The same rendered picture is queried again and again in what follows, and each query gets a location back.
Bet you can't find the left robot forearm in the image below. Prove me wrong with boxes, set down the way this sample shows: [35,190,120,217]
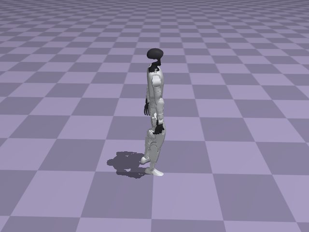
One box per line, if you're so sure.
[146,86,151,103]

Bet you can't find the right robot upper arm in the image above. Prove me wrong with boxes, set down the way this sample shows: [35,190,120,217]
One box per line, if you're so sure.
[152,75,164,105]

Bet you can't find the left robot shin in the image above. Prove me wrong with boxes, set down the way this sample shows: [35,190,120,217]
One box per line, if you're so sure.
[144,129,155,158]

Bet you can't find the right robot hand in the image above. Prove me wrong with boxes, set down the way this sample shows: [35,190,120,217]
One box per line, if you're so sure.
[153,120,164,134]

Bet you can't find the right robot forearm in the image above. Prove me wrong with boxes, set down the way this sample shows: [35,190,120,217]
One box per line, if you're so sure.
[155,100,164,125]

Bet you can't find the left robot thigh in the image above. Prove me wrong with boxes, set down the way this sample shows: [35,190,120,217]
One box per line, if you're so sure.
[147,118,155,138]

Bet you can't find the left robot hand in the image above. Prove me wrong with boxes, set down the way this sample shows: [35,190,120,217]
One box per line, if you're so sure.
[144,99,149,115]

